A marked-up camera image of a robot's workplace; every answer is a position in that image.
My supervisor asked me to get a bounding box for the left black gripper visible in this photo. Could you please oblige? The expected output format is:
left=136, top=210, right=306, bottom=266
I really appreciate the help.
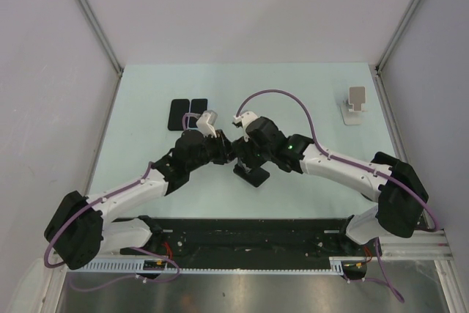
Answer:
left=187, top=130, right=238, bottom=172

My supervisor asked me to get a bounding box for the black phone stand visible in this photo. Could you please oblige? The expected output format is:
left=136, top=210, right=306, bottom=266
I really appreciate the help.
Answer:
left=233, top=159, right=270, bottom=188

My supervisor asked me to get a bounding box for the black phone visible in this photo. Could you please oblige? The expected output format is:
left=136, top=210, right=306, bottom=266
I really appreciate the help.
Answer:
left=167, top=99, right=190, bottom=131

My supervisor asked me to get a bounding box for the white phone stand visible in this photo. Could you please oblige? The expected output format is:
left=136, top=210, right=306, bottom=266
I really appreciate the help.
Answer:
left=340, top=86, right=367, bottom=126

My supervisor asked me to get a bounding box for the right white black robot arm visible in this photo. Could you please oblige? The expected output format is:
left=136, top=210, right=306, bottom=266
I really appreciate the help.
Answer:
left=232, top=112, right=428, bottom=255

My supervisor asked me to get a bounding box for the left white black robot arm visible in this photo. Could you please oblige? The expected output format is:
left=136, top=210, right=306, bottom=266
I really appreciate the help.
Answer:
left=43, top=130, right=234, bottom=270

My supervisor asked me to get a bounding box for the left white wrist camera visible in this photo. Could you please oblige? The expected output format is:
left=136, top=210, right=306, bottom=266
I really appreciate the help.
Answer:
left=196, top=110, right=218, bottom=137

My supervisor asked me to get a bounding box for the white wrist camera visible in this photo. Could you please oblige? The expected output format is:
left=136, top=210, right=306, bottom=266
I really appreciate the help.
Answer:
left=196, top=110, right=218, bottom=137
left=232, top=111, right=259, bottom=141

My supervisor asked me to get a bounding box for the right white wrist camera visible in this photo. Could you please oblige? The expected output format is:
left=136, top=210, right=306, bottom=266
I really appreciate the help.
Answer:
left=232, top=111, right=259, bottom=141

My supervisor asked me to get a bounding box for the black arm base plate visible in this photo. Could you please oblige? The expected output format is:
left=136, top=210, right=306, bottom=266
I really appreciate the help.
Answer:
left=143, top=218, right=382, bottom=273

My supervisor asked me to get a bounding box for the white slotted cable duct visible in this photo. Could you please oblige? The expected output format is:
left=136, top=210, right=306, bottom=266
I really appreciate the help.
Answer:
left=67, top=256, right=367, bottom=276

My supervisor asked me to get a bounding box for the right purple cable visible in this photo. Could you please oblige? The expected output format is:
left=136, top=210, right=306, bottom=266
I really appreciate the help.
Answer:
left=236, top=90, right=443, bottom=305

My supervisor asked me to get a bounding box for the left aluminium frame post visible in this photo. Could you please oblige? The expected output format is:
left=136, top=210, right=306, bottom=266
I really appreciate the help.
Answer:
left=75, top=0, right=124, bottom=78

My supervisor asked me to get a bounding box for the aluminium frame post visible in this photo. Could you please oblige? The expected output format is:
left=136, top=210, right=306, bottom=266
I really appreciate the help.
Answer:
left=75, top=0, right=124, bottom=78
left=374, top=0, right=423, bottom=74

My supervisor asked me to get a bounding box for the right aluminium frame post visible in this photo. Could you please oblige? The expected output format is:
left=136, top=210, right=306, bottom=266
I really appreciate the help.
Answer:
left=374, top=0, right=423, bottom=74

